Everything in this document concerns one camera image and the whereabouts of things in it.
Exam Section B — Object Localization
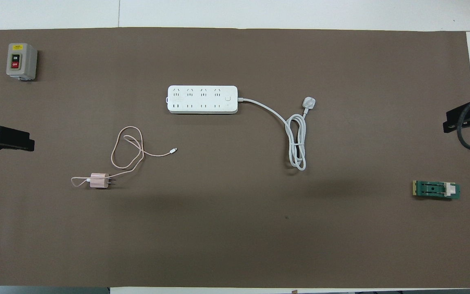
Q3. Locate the pink charger adapter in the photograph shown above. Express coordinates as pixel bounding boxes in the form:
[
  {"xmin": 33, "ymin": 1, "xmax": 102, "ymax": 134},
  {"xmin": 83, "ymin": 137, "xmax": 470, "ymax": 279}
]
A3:
[{"xmin": 90, "ymin": 173, "xmax": 117, "ymax": 189}]

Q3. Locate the pink charging cable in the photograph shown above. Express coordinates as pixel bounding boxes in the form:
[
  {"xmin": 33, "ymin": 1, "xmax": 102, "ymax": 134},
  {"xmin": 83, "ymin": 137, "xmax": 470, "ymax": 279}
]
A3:
[{"xmin": 71, "ymin": 126, "xmax": 178, "ymax": 188}]

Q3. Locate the white power strip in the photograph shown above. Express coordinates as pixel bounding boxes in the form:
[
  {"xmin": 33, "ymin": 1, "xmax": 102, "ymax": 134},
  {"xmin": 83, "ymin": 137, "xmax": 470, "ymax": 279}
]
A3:
[{"xmin": 166, "ymin": 85, "xmax": 239, "ymax": 115}]

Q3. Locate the green circuit board module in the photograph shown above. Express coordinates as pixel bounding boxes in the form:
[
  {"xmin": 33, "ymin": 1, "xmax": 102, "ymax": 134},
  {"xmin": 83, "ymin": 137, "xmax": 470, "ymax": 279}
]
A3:
[{"xmin": 412, "ymin": 180, "xmax": 461, "ymax": 200}]

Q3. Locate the brown table mat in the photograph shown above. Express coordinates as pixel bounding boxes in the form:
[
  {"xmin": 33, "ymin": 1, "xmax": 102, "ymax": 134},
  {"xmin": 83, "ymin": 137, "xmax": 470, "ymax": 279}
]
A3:
[{"xmin": 0, "ymin": 27, "xmax": 470, "ymax": 288}]

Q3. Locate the grey on-off switch box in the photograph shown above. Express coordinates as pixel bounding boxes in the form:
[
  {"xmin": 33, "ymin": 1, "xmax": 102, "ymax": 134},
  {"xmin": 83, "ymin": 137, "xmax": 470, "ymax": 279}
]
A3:
[{"xmin": 6, "ymin": 43, "xmax": 38, "ymax": 81}]

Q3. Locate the white power cord with plug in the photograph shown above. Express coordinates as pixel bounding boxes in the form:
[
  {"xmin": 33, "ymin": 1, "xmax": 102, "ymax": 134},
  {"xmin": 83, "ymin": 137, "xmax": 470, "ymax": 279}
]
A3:
[{"xmin": 237, "ymin": 96, "xmax": 316, "ymax": 171}]

